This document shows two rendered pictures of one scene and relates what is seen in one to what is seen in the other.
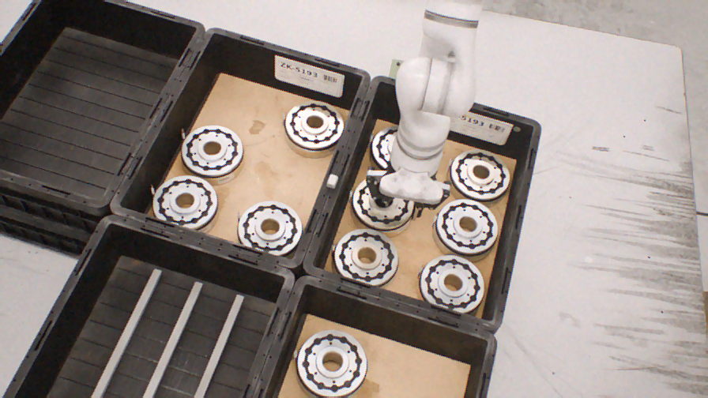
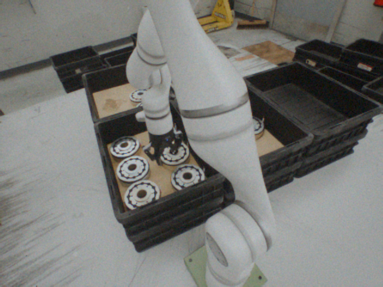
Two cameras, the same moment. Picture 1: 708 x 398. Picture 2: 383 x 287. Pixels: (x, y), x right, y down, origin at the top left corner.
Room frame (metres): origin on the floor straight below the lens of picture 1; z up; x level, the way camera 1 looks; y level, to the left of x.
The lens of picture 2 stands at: (1.15, -0.24, 1.41)
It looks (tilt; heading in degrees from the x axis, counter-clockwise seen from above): 44 degrees down; 153
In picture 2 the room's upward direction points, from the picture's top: 6 degrees counter-clockwise
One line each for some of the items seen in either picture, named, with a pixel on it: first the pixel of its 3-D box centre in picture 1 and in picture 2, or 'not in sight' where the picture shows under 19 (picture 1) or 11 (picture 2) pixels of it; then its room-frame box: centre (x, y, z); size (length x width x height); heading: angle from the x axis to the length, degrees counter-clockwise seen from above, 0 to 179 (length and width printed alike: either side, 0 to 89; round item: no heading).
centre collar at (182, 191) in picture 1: (185, 200); not in sight; (0.60, 0.27, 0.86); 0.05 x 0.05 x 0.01
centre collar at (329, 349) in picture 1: (332, 362); not in sight; (0.38, -0.01, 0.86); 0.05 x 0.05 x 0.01
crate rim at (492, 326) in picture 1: (429, 194); (151, 147); (0.66, -0.11, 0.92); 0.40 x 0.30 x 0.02; 173
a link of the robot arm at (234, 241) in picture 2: not in sight; (234, 243); (1.04, -0.11, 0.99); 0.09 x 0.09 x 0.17; 0
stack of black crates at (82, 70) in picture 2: not in sight; (83, 78); (-1.13, -0.11, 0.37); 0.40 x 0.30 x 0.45; 90
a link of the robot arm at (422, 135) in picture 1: (423, 105); (155, 85); (0.67, -0.06, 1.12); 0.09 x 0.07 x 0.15; 89
